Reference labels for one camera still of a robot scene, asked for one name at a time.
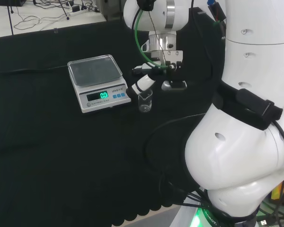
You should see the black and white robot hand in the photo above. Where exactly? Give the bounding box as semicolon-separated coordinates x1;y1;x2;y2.
131;40;188;96

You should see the small clear glass beaker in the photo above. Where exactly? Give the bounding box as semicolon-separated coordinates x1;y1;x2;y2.
137;89;153;113

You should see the white electronic balance steel pan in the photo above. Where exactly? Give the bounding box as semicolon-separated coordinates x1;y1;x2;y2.
67;54;132;114

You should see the grey equipment cabinet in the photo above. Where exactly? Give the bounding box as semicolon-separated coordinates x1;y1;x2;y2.
95;0;126;22

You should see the white power strip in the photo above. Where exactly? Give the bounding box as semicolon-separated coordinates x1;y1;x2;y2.
68;9;89;17

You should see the black bench cloth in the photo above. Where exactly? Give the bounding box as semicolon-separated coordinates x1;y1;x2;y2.
0;14;230;227

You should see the black tripod leg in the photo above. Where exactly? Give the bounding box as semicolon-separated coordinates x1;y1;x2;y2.
6;0;14;36

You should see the black box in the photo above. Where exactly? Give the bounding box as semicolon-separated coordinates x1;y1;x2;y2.
0;0;27;7

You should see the yellow stop button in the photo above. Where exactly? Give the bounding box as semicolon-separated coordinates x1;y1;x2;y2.
270;182;284;205

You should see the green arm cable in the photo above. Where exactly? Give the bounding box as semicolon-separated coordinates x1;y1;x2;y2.
131;7;174;70

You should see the black balance power cable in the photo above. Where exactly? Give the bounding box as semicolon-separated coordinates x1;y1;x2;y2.
0;65;70;74

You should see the thin black floor cable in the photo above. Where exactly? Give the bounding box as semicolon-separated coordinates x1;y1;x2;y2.
13;0;73;31

